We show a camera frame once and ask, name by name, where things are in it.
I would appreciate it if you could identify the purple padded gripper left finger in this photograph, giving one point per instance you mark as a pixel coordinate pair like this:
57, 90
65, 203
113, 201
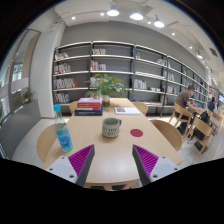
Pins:
74, 168

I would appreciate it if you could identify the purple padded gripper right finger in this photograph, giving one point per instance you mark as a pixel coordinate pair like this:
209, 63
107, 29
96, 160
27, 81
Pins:
151, 167

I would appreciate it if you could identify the clear plastic water bottle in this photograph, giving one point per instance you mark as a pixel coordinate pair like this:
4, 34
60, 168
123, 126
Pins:
62, 130

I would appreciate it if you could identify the round red coaster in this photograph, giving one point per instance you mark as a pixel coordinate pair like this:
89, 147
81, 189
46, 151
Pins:
136, 133

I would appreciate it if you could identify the wooden chair near right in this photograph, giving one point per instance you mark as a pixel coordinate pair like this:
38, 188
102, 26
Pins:
169, 132

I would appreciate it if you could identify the wooden chair near left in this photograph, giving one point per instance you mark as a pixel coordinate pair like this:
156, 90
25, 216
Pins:
45, 141

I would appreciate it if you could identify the grey-green ceramic mug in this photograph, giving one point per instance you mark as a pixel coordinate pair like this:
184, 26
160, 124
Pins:
110, 127

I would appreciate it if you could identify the dark blue bottom book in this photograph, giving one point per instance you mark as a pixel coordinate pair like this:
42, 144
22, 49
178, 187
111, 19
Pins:
89, 112

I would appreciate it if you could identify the wooden chair far right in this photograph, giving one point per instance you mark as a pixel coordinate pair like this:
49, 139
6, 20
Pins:
141, 106

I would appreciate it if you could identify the red middle book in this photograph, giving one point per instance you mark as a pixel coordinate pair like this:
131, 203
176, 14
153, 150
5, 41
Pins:
88, 106

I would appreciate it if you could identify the wooden chair right foreground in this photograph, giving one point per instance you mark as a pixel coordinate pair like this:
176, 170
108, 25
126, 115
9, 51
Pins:
201, 132

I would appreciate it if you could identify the wooden chair far left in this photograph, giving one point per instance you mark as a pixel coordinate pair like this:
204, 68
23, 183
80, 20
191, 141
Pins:
72, 107

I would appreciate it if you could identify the wooden chair under man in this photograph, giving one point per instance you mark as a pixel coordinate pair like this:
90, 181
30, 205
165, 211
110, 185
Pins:
180, 115

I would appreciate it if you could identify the open white magazine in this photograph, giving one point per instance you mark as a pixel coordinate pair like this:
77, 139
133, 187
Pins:
127, 111

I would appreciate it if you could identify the pink top book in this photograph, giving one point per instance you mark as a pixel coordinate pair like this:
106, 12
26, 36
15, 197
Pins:
89, 101

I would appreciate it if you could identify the seated man brown shirt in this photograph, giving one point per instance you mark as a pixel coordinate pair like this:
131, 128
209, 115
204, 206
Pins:
183, 100

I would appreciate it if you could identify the large grey bookshelf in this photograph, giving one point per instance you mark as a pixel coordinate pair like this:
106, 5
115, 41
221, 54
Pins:
150, 76

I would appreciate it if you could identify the seated person far right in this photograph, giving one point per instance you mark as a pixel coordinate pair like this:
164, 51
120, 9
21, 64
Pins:
211, 105

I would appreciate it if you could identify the potted green leafy plant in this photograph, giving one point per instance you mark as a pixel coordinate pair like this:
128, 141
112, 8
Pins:
105, 86

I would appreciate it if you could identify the small plant by window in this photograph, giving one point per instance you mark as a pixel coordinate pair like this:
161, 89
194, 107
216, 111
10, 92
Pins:
27, 96

